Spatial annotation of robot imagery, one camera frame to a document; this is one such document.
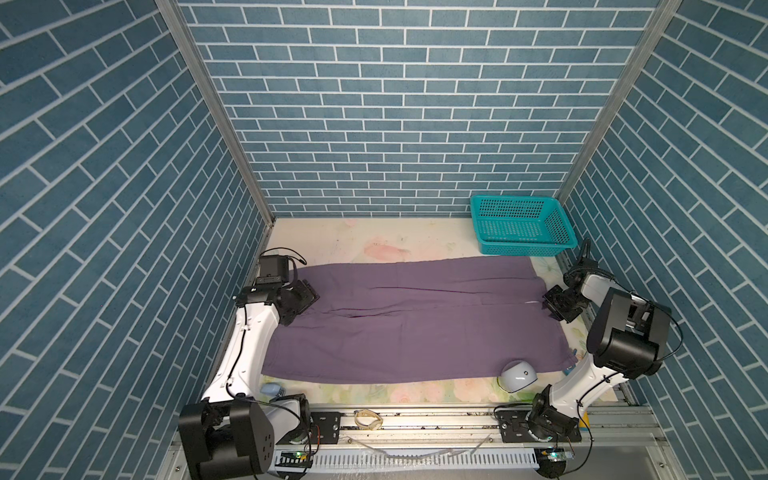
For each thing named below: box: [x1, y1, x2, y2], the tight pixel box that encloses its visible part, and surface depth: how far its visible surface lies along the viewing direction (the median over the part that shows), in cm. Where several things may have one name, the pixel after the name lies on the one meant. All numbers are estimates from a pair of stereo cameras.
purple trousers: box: [262, 256, 578, 384], surface depth 93 cm
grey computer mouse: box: [497, 360, 538, 393], surface depth 76 cm
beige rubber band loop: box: [354, 409, 384, 430], surface depth 77 cm
